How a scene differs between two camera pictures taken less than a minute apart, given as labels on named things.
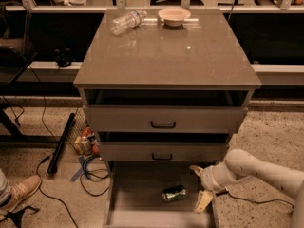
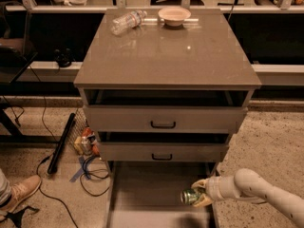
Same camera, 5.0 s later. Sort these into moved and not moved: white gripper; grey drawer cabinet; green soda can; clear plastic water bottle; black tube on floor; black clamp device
Moved: green soda can; white gripper
Not moved: clear plastic water bottle; grey drawer cabinet; black clamp device; black tube on floor
